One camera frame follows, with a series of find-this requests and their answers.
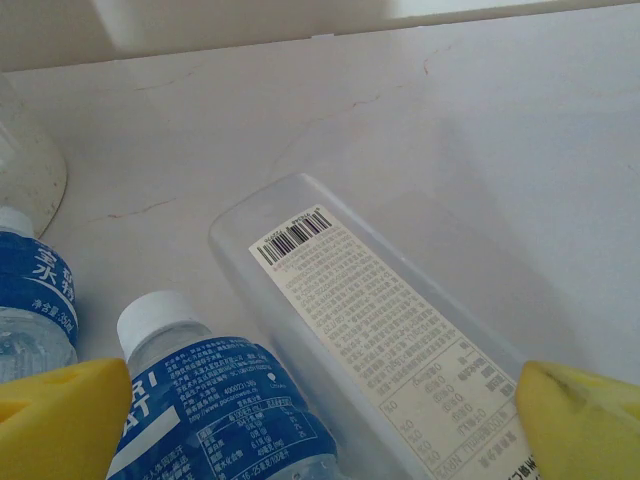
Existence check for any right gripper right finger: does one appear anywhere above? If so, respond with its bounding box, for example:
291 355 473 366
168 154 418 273
513 359 640 480

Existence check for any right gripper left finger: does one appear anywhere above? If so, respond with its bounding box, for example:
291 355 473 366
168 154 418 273
0 356 133 480

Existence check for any blue label bottle white cap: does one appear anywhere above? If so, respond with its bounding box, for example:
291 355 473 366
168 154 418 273
0 206 81 386
106 290 344 480

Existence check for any clear rectangular bottle beige label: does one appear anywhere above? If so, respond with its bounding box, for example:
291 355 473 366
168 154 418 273
207 172 539 480

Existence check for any white waste bin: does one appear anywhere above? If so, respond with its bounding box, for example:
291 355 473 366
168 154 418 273
0 73 70 240

